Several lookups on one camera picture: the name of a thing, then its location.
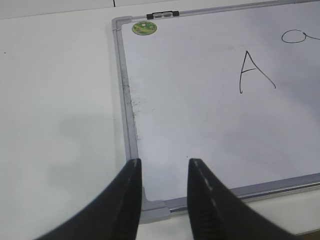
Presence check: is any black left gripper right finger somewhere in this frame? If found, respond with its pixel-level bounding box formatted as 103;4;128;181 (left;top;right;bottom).
187;158;297;240

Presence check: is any round green magnet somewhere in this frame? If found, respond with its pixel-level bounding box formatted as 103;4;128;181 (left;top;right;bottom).
132;21;157;36

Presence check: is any white magnetic whiteboard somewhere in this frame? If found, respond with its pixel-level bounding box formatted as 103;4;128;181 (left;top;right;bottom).
112;0;320;224

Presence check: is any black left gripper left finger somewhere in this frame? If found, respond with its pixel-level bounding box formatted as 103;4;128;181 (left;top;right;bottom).
40;158;142;240

